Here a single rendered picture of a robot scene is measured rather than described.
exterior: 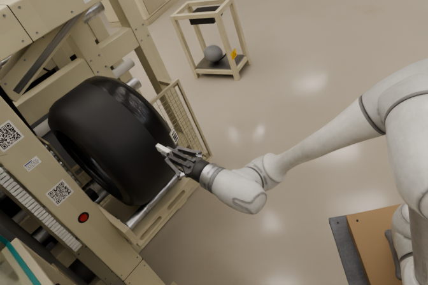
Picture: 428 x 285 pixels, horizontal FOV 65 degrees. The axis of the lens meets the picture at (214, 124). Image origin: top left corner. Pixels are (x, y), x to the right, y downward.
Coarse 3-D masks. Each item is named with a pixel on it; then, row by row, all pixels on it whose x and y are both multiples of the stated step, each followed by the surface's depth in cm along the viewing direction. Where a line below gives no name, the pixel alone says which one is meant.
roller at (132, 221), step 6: (174, 180) 154; (168, 186) 152; (162, 192) 151; (156, 198) 149; (144, 204) 147; (150, 204) 147; (138, 210) 145; (144, 210) 146; (150, 210) 148; (132, 216) 144; (138, 216) 144; (144, 216) 146; (126, 222) 142; (132, 222) 142; (138, 222) 144; (132, 228) 143
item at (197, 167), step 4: (188, 160) 115; (196, 160) 114; (200, 160) 110; (204, 160) 111; (192, 164) 113; (196, 164) 109; (200, 164) 109; (204, 164) 109; (184, 168) 113; (188, 168) 112; (192, 168) 109; (196, 168) 109; (200, 168) 108; (184, 172) 111; (188, 172) 111; (192, 172) 109; (196, 172) 108; (200, 172) 108; (188, 176) 112; (192, 176) 110; (196, 176) 108; (196, 180) 109
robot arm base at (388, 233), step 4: (388, 232) 124; (388, 236) 123; (388, 240) 123; (392, 240) 121; (392, 244) 120; (392, 248) 119; (392, 252) 119; (392, 256) 119; (396, 256) 116; (396, 260) 116; (396, 264) 116; (396, 268) 115; (400, 268) 114; (396, 272) 114; (400, 272) 113; (396, 276) 114; (400, 276) 113; (400, 280) 113
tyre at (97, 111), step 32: (64, 96) 130; (96, 96) 124; (128, 96) 125; (64, 128) 121; (96, 128) 117; (128, 128) 121; (160, 128) 128; (96, 160) 121; (128, 160) 119; (160, 160) 129; (128, 192) 126
